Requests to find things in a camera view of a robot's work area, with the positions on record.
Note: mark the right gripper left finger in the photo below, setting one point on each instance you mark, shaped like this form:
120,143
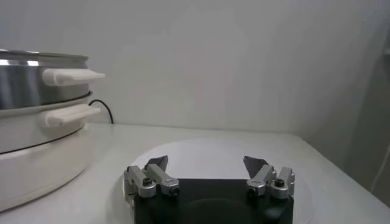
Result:
166,184

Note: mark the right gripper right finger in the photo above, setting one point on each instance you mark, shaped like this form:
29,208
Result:
262,179

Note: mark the white electric cooker pot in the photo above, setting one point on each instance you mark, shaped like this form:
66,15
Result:
36,164

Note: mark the white round plate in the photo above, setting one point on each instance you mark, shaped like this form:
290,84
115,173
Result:
207,158

